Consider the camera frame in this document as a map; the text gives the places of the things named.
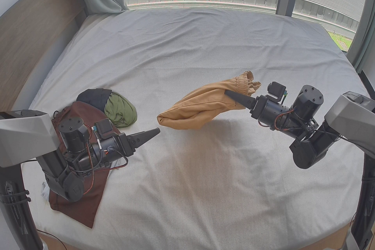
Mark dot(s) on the bed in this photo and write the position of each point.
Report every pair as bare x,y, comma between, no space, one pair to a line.
205,46

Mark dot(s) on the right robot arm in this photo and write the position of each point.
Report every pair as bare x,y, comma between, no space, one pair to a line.
310,102

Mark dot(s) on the tan shorts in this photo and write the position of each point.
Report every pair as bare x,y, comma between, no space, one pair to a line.
199,108

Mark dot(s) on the white garment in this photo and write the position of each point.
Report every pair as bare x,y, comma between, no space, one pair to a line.
45,188

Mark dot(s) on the brown shorts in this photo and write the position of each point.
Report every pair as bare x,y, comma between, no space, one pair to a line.
79,213

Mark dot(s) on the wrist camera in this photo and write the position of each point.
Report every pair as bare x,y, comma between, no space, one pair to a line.
277,89
104,128

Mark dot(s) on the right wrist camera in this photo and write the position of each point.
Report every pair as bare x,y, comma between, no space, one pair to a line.
277,89

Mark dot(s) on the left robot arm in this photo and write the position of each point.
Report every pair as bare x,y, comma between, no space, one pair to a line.
26,137

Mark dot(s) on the green garment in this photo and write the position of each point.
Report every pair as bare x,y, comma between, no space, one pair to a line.
120,111

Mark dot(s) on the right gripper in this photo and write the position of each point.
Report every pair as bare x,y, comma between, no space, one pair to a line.
269,111

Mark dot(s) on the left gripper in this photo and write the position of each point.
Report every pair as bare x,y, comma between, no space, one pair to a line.
112,147

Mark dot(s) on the black garment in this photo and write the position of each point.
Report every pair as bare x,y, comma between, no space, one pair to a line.
90,98

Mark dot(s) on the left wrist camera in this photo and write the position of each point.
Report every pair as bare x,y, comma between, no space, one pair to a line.
104,128

